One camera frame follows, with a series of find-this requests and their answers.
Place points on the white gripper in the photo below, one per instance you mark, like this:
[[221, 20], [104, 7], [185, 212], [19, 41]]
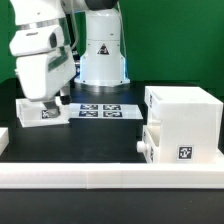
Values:
[[44, 65]]

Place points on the white drawer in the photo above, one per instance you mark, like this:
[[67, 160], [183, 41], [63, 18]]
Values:
[[33, 114], [149, 146]]

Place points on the white front drawer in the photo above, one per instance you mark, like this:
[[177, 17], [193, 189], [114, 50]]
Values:
[[149, 146]]

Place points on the white drawer cabinet box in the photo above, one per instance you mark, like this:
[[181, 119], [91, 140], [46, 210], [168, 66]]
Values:
[[186, 121]]

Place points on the white marker sheet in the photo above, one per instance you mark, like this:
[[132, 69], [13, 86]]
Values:
[[105, 111]]

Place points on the white left fence rail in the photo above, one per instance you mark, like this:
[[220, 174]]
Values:
[[4, 139]]

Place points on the white fence rail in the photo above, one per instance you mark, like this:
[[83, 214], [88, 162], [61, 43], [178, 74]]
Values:
[[4, 139], [109, 176]]

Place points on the white front fence rail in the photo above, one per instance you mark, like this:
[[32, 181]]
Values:
[[109, 176]]

